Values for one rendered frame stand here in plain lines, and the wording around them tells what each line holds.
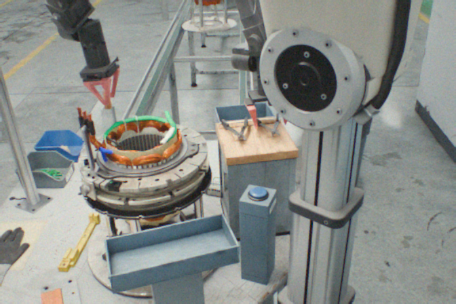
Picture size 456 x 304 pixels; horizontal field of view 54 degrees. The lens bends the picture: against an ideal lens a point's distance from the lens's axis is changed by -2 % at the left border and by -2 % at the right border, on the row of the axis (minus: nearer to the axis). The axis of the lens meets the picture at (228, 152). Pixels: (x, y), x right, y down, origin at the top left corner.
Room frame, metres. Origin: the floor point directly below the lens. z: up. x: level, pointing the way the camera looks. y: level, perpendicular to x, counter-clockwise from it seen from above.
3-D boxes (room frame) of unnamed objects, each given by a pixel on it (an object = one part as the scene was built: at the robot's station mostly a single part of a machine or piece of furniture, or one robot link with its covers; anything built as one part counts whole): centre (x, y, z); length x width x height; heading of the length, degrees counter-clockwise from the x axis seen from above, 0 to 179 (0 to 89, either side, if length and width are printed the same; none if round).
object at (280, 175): (1.10, -0.07, 0.91); 0.19 x 0.19 x 0.26; 8
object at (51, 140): (1.52, 0.64, 0.82); 0.16 x 0.14 x 0.07; 89
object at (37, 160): (1.36, 0.65, 0.82); 0.16 x 0.14 x 0.07; 87
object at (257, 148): (1.10, -0.07, 1.05); 0.20 x 0.19 x 0.02; 8
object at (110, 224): (1.00, 0.34, 0.91); 0.02 x 0.02 x 0.21
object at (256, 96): (1.13, -0.11, 1.20); 0.10 x 0.07 x 0.07; 98
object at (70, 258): (1.00, 0.43, 0.80); 0.22 x 0.04 x 0.03; 171
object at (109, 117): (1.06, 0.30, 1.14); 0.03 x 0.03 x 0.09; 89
